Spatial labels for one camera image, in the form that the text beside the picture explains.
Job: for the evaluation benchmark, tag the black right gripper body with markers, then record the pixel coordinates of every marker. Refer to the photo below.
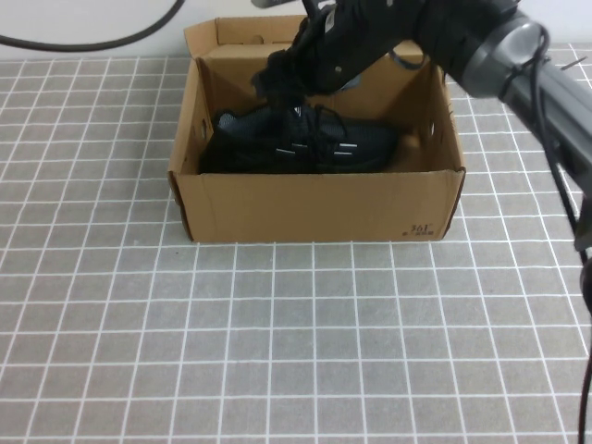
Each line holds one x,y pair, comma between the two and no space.
370,32

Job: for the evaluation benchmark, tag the brown cardboard shoe box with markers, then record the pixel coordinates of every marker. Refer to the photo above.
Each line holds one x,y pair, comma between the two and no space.
324,208

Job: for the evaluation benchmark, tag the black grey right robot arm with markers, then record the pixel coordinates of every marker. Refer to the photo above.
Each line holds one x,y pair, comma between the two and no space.
509,51

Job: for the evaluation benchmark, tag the grey white grid tablecloth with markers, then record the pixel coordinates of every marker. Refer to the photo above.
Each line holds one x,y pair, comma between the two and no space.
324,347

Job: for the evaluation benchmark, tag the black knit sneaker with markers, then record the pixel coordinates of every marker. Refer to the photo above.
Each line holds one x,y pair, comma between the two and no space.
259,148

